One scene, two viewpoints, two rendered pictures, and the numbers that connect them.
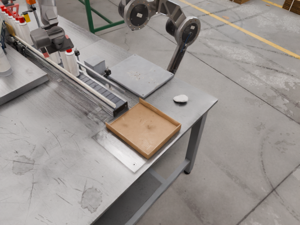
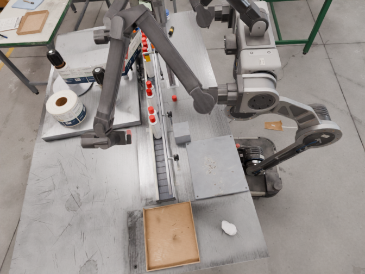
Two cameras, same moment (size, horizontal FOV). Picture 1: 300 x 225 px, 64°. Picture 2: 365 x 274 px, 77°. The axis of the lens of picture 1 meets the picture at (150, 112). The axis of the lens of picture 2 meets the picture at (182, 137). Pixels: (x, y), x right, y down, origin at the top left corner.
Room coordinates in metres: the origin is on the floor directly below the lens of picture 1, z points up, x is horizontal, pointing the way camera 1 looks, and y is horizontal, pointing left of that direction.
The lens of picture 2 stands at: (0.82, -0.20, 2.10)
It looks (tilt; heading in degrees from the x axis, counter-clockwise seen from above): 60 degrees down; 49
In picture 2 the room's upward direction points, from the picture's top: 10 degrees counter-clockwise
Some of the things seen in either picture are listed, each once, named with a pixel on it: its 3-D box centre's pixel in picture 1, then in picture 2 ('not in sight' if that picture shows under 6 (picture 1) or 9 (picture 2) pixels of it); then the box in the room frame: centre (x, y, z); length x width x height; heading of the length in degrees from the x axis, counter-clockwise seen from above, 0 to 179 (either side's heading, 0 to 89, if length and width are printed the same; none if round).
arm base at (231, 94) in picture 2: not in sight; (228, 94); (1.31, 0.07, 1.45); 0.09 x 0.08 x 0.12; 38
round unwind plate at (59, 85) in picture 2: not in sight; (73, 82); (1.14, 1.31, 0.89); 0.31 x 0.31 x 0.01
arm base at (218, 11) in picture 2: not in sight; (222, 12); (1.71, 0.37, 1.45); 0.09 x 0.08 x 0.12; 38
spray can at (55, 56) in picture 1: (52, 48); (152, 100); (1.33, 0.62, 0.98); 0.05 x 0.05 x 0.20
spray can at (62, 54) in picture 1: (65, 57); (153, 118); (1.24, 0.52, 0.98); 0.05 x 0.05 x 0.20
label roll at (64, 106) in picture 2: not in sight; (67, 108); (0.96, 1.07, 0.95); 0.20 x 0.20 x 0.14
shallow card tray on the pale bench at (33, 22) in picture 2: not in sight; (33, 22); (1.41, 2.46, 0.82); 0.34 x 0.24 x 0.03; 43
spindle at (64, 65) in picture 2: not in sight; (62, 68); (1.14, 1.31, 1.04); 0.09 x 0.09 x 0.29
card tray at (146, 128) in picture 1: (143, 125); (170, 233); (0.82, 0.03, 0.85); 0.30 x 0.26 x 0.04; 49
